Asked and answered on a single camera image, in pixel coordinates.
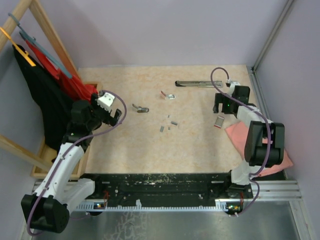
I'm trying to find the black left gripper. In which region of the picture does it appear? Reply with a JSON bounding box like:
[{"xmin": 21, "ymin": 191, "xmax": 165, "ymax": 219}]
[{"xmin": 86, "ymin": 93, "xmax": 122, "ymax": 130}]

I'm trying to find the large black chrome stapler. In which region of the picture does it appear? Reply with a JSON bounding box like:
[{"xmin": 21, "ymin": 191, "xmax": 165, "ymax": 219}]
[{"xmin": 174, "ymin": 80, "xmax": 224, "ymax": 88}]

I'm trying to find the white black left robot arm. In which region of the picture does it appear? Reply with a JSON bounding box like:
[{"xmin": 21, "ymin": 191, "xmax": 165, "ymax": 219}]
[{"xmin": 21, "ymin": 90, "xmax": 127, "ymax": 237}]

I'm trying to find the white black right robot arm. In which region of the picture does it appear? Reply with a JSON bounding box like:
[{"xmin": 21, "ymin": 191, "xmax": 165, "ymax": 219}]
[{"xmin": 213, "ymin": 85, "xmax": 285, "ymax": 198}]

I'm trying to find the red hanging garment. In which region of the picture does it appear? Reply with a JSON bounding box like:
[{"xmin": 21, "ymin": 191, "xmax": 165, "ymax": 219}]
[{"xmin": 25, "ymin": 40, "xmax": 98, "ymax": 102}]

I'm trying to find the pink folded cloth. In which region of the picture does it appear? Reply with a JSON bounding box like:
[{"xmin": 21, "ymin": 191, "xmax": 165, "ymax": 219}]
[{"xmin": 225, "ymin": 121, "xmax": 293, "ymax": 177}]

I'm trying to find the black hanging garment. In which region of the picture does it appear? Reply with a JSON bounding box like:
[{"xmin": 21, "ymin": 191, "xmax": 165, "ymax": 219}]
[{"xmin": 13, "ymin": 47, "xmax": 74, "ymax": 153}]

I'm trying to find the yellow clothes hanger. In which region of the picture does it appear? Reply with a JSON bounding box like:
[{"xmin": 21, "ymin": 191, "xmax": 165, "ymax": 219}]
[{"xmin": 0, "ymin": 27, "xmax": 36, "ymax": 67}]

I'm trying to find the teal clothes hanger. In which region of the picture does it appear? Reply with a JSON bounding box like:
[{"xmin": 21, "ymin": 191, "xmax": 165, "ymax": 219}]
[{"xmin": 8, "ymin": 12, "xmax": 73, "ymax": 79}]

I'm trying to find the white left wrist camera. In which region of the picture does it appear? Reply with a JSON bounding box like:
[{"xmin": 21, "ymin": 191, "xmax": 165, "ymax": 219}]
[{"xmin": 96, "ymin": 92, "xmax": 116, "ymax": 112}]

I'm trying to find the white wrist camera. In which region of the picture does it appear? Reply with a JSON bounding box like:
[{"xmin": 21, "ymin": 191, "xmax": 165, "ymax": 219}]
[
  {"xmin": 96, "ymin": 92, "xmax": 116, "ymax": 112},
  {"xmin": 226, "ymin": 79, "xmax": 241, "ymax": 95}
]

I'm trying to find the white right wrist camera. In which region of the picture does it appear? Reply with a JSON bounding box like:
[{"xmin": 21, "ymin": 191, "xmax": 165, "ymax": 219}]
[{"xmin": 226, "ymin": 79, "xmax": 241, "ymax": 95}]

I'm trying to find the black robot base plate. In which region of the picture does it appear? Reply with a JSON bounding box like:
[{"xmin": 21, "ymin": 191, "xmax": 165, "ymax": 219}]
[{"xmin": 82, "ymin": 173, "xmax": 253, "ymax": 208}]

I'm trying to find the wooden clothes rack frame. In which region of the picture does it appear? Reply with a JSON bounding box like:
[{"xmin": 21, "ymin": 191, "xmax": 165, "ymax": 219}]
[{"xmin": 0, "ymin": 0, "xmax": 102, "ymax": 179}]

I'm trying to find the aluminium rail frame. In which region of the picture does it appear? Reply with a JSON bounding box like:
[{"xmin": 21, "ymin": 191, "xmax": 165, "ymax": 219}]
[{"xmin": 21, "ymin": 174, "xmax": 302, "ymax": 233}]

